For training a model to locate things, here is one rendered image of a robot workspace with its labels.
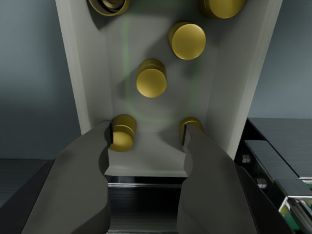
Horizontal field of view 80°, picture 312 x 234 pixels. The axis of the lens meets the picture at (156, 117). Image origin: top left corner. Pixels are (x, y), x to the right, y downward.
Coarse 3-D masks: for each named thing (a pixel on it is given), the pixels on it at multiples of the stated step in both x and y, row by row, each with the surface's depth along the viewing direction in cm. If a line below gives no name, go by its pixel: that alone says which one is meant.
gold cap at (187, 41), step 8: (176, 24) 20; (184, 24) 18; (192, 24) 17; (176, 32) 18; (184, 32) 18; (192, 32) 18; (200, 32) 18; (168, 40) 22; (176, 40) 18; (184, 40) 18; (192, 40) 18; (200, 40) 18; (176, 48) 18; (184, 48) 18; (192, 48) 18; (200, 48) 18; (184, 56) 19; (192, 56) 19
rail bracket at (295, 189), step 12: (276, 180) 17; (288, 180) 17; (300, 180) 17; (276, 192) 17; (288, 192) 16; (300, 192) 16; (276, 204) 17; (288, 204) 16; (300, 204) 15; (300, 216) 15; (300, 228) 15
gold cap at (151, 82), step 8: (144, 64) 22; (152, 64) 21; (160, 64) 22; (144, 72) 20; (152, 72) 20; (160, 72) 20; (136, 80) 20; (144, 80) 20; (152, 80) 20; (160, 80) 20; (144, 88) 20; (152, 88) 20; (160, 88) 20; (152, 96) 21
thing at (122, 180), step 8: (112, 176) 29; (120, 176) 30; (128, 176) 30; (136, 176) 30; (144, 176) 30; (152, 176) 30; (112, 184) 29; (120, 184) 29; (128, 184) 29; (136, 184) 29; (144, 184) 29; (152, 184) 29; (160, 184) 29; (168, 184) 29; (176, 184) 29
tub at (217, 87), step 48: (144, 0) 20; (192, 0) 20; (96, 48) 20; (144, 48) 23; (240, 48) 18; (96, 96) 21; (144, 96) 26; (192, 96) 26; (240, 96) 18; (144, 144) 26
